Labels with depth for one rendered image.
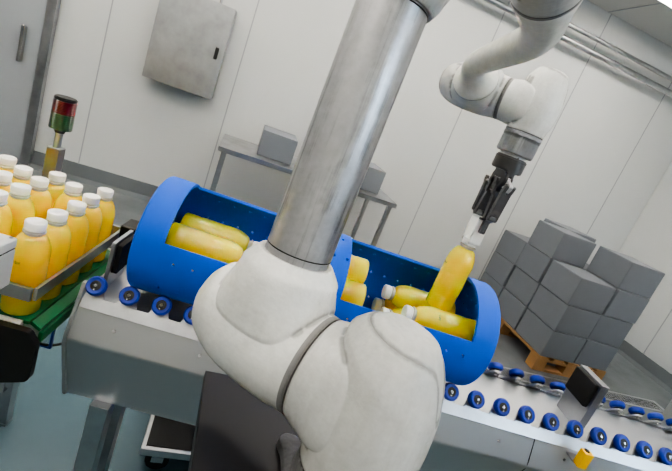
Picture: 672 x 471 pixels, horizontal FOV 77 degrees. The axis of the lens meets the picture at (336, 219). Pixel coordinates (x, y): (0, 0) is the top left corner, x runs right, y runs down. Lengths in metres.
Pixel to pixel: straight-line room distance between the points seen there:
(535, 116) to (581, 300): 3.24
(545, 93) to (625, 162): 5.16
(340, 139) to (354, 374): 0.29
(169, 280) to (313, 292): 0.49
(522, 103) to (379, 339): 0.71
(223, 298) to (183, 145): 3.86
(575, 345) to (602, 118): 2.70
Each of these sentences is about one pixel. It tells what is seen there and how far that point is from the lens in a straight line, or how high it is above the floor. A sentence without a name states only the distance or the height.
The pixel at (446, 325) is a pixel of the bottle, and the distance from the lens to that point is 1.12.
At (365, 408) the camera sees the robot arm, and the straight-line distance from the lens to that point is 0.54.
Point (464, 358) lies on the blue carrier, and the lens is 1.11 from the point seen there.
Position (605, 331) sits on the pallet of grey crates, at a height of 0.52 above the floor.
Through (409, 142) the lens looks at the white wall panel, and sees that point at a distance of 4.66.
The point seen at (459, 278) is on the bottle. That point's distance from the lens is 1.13.
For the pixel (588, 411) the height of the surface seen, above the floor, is 1.00.
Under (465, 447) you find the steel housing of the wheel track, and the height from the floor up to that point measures 0.84.
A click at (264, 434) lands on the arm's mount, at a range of 0.75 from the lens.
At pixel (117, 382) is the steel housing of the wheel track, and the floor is 0.72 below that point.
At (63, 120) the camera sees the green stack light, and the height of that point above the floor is 1.20.
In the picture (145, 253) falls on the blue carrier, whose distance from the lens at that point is 0.99.
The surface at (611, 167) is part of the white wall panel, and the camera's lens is 6.10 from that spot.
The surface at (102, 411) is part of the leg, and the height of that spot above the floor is 0.62.
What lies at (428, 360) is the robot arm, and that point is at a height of 1.29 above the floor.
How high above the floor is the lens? 1.53
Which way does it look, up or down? 15 degrees down
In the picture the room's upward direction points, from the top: 21 degrees clockwise
